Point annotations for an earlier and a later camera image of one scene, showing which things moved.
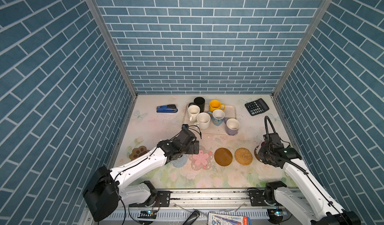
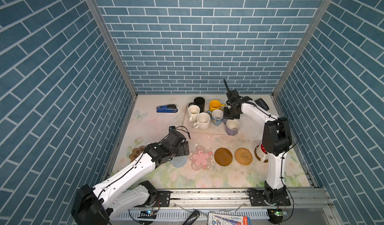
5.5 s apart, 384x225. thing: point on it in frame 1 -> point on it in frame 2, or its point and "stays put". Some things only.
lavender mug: (232, 125) stays put
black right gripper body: (264, 154) -> (228, 113)
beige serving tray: (189, 128) stays put
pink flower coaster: (201, 160) stays put
